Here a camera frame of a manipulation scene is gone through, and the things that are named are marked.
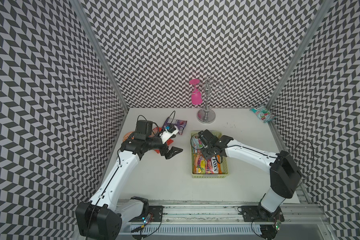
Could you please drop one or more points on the purple Fox's berries bag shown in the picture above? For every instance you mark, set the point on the purple Fox's berries bag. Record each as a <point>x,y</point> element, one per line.
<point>180,124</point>

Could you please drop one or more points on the aluminium front rail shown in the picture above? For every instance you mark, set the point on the aluminium front rail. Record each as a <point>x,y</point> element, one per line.
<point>227,213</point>

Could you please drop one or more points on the red 100 candy bag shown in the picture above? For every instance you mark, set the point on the red 100 candy bag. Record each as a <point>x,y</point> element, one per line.
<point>155,131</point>

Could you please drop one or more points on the orange patterned bowl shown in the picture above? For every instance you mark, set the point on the orange patterned bowl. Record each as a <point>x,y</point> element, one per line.
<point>127,136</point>

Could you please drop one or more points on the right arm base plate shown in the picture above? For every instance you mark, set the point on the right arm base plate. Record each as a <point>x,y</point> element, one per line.
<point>258,213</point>

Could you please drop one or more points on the chrome glass holder stand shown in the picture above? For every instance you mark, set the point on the chrome glass holder stand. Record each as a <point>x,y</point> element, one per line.
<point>206,115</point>

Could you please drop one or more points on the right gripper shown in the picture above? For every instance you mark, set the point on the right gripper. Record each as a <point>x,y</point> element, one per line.
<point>206,155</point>

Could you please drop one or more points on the teal Fox's mint bag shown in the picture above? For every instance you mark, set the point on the teal Fox's mint bag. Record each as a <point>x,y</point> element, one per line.
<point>197,145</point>

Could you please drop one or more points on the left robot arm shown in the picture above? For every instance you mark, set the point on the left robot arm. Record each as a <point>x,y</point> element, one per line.
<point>100,218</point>

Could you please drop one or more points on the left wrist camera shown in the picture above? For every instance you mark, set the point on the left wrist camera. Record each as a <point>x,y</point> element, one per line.
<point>168,132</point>

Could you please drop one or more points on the orange Fox's bag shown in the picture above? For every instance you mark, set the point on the orange Fox's bag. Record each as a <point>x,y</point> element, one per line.
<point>201,166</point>

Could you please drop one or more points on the pink plastic wine glass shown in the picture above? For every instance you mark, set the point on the pink plastic wine glass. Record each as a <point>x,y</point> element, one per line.
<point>196,97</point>

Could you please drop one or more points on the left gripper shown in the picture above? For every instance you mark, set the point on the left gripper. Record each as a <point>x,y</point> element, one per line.
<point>163,151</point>

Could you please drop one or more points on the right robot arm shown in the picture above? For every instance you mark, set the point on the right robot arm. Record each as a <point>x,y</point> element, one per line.
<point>284,173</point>

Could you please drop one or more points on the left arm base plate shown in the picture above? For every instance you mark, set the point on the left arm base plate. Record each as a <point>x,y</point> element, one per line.
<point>154,212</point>

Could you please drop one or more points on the light green plastic basket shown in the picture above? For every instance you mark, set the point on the light green plastic basket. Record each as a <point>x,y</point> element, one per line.
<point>224,165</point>

